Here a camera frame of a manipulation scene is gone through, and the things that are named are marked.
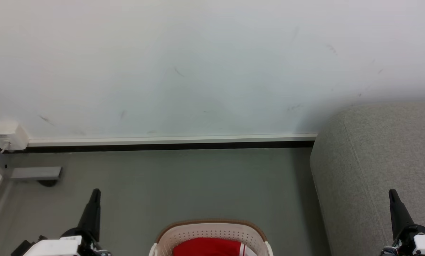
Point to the white and black baseboard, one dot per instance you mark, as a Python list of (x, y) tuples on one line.
[(170, 142)]

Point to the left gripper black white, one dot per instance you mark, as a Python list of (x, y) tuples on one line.
[(74, 243)]

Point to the grey fabric sofa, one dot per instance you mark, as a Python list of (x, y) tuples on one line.
[(376, 170)]

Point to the black round foot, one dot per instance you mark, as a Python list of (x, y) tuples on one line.
[(47, 183)]

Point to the white wall socket box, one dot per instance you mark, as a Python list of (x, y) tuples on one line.
[(7, 136)]

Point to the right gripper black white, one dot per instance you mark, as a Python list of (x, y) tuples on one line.
[(420, 241)]

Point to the cream perforated laundry basket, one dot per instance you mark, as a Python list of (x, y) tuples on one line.
[(212, 229)]

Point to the red and white garment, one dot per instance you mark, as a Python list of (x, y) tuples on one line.
[(209, 248)]

